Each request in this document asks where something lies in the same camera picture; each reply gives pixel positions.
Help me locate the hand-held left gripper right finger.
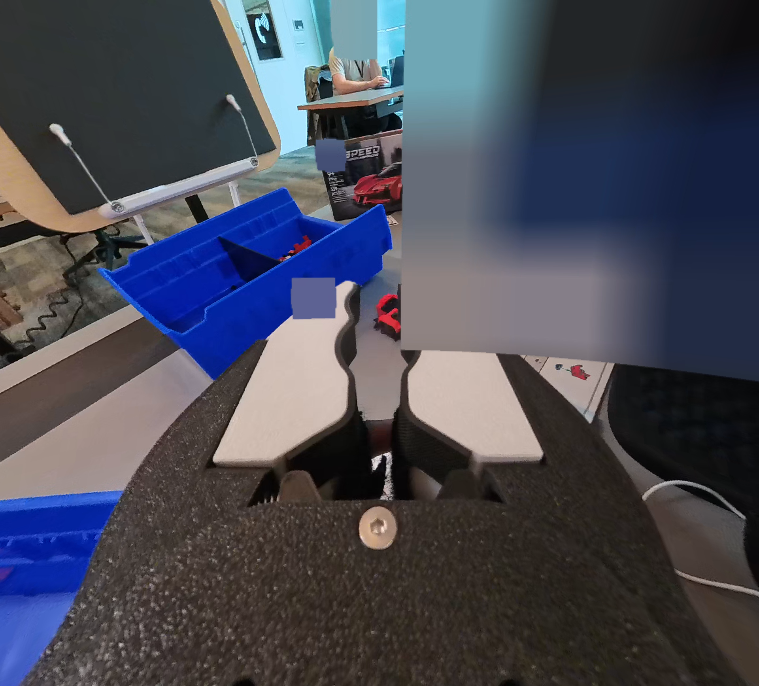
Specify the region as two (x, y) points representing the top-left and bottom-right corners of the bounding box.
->
(401, 352), (545, 466)

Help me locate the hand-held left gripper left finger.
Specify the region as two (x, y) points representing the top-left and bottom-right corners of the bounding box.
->
(211, 280), (361, 469)

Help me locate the blue bin with black divider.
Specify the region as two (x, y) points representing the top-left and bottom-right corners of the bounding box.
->
(98, 188), (393, 380)

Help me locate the red and black lego car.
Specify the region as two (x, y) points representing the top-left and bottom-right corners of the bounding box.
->
(374, 293), (404, 343)

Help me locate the pile of mixed lego pieces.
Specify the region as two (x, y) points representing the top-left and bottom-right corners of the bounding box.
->
(276, 234), (315, 265)

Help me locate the blue plastic bin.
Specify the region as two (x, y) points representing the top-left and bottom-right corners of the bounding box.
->
(0, 490), (123, 686)

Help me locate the lego instruction booklet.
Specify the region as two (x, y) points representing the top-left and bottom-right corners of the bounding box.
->
(522, 355), (616, 425)

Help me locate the black lego set box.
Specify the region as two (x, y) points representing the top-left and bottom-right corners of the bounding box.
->
(323, 130), (405, 222)

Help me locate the black chair armrest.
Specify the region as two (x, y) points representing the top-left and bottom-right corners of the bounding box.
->
(608, 365), (759, 527)

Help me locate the wooden book stand black board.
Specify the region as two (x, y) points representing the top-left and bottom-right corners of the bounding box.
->
(0, 0), (281, 248)

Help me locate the white cable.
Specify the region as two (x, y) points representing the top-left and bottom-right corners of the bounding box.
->
(642, 480), (759, 598)

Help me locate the black coiled cable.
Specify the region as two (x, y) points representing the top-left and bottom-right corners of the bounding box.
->
(0, 285), (81, 369)

